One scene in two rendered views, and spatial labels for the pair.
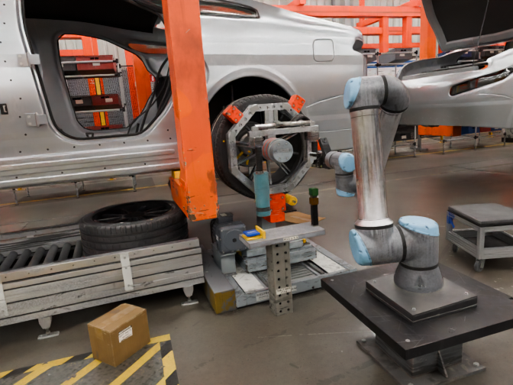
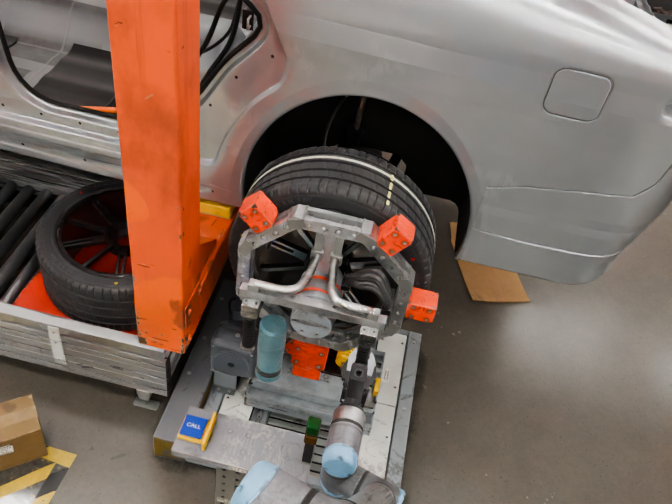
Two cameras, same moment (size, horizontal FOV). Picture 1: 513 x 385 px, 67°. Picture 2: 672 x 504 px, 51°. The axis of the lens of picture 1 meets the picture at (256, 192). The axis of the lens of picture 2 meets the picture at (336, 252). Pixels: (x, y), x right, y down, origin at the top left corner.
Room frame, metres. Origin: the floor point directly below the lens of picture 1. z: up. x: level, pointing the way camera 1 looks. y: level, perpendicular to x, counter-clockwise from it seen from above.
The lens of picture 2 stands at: (0.98, -0.73, 2.44)
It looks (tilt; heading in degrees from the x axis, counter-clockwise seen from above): 44 degrees down; 23
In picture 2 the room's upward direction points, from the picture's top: 11 degrees clockwise
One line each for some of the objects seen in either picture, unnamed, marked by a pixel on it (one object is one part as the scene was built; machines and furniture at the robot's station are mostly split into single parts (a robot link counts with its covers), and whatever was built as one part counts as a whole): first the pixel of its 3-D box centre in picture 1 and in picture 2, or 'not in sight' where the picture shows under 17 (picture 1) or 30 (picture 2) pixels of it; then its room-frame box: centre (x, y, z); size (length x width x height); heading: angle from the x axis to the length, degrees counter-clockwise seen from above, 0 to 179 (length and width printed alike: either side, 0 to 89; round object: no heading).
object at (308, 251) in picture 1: (272, 250); (317, 377); (2.53, -0.08, 0.13); 0.50 x 0.36 x 0.10; 110
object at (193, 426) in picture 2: (251, 234); (193, 427); (1.91, 0.04, 0.47); 0.07 x 0.07 x 0.02; 20
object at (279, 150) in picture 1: (275, 150); (318, 299); (2.29, -0.13, 0.85); 0.21 x 0.14 x 0.14; 20
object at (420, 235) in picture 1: (416, 240); not in sight; (1.48, -0.63, 0.54); 0.17 x 0.15 x 0.18; 92
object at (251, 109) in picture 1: (271, 149); (322, 283); (2.36, -0.11, 0.85); 0.54 x 0.07 x 0.54; 110
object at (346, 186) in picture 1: (346, 183); (341, 473); (1.92, -0.46, 0.69); 0.12 x 0.09 x 0.12; 92
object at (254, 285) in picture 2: (261, 120); (287, 261); (2.21, -0.06, 1.03); 0.19 x 0.18 x 0.11; 20
